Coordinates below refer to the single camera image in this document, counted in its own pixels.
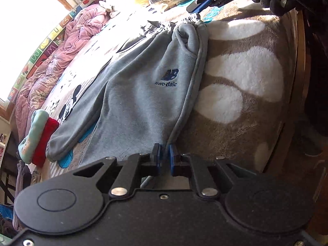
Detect bright window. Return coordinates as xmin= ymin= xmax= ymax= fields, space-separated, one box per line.
xmin=0 ymin=0 xmax=68 ymax=103

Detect white crumpled cloth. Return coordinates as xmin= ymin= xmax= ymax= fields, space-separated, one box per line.
xmin=99 ymin=0 xmax=121 ymax=19

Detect red knitted sweater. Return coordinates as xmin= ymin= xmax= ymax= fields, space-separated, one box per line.
xmin=31 ymin=117 xmax=60 ymax=167

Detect wooden bed frame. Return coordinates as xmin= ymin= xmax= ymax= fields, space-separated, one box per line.
xmin=256 ymin=10 xmax=312 ymax=175

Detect pink duvet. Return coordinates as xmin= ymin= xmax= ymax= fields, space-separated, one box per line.
xmin=14 ymin=4 xmax=113 ymax=144

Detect blue bag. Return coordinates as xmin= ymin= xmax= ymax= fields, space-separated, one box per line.
xmin=0 ymin=204 xmax=16 ymax=237

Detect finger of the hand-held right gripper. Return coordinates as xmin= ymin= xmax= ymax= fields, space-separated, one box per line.
xmin=187 ymin=0 xmax=221 ymax=14

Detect grey pants with blue logo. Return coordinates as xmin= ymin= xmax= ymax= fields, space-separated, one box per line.
xmin=46 ymin=14 xmax=208 ymax=189

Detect colourful alphabet foam mat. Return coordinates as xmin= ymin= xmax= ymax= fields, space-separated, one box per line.
xmin=6 ymin=0 xmax=98 ymax=103

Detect cartoon mouse printed blanket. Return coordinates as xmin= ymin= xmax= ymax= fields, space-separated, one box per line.
xmin=33 ymin=0 xmax=300 ymax=182

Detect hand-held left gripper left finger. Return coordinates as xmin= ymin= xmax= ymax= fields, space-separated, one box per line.
xmin=74 ymin=144 xmax=163 ymax=198

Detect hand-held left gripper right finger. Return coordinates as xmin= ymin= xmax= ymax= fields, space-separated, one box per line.
xmin=169 ymin=145 xmax=257 ymax=199

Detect teal cartoon sweater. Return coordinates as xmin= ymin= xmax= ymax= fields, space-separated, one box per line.
xmin=18 ymin=109 xmax=49 ymax=163

